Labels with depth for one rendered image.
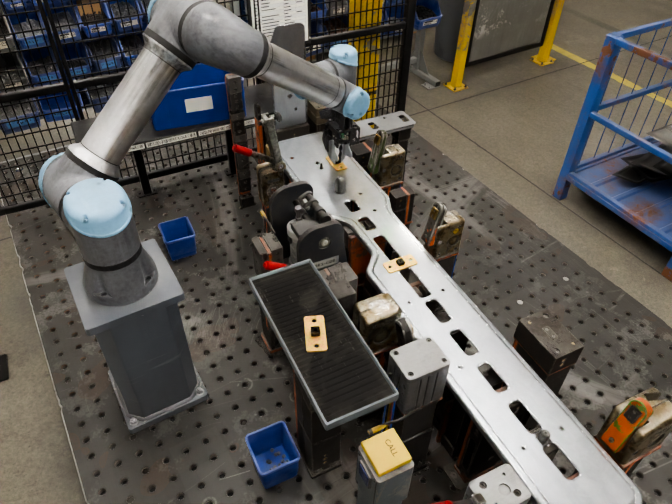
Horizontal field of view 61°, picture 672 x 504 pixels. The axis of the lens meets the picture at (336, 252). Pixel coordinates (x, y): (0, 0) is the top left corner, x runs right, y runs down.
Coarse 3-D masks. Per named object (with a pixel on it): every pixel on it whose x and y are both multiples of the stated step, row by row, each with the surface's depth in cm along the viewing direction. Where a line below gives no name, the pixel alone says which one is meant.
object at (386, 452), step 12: (384, 432) 92; (372, 444) 91; (384, 444) 91; (396, 444) 91; (372, 456) 89; (384, 456) 89; (396, 456) 89; (408, 456) 89; (384, 468) 88; (396, 468) 89
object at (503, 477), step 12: (504, 468) 98; (480, 480) 97; (492, 480) 97; (504, 480) 97; (516, 480) 97; (468, 492) 97; (480, 492) 95; (492, 492) 95; (504, 492) 96; (516, 492) 96; (528, 492) 95
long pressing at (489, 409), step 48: (288, 144) 184; (384, 192) 166; (384, 288) 137; (432, 288) 138; (432, 336) 127; (480, 336) 127; (480, 384) 118; (528, 384) 118; (528, 432) 110; (576, 432) 110; (528, 480) 103; (576, 480) 103; (624, 480) 103
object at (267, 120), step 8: (264, 120) 154; (272, 120) 154; (280, 120) 156; (264, 128) 158; (272, 128) 156; (272, 136) 157; (272, 144) 159; (272, 152) 161; (280, 152) 162; (280, 160) 164
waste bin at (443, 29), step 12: (444, 0) 436; (456, 0) 428; (444, 12) 441; (456, 12) 434; (444, 24) 446; (456, 24) 440; (444, 36) 452; (456, 36) 446; (444, 48) 458; (456, 48) 452
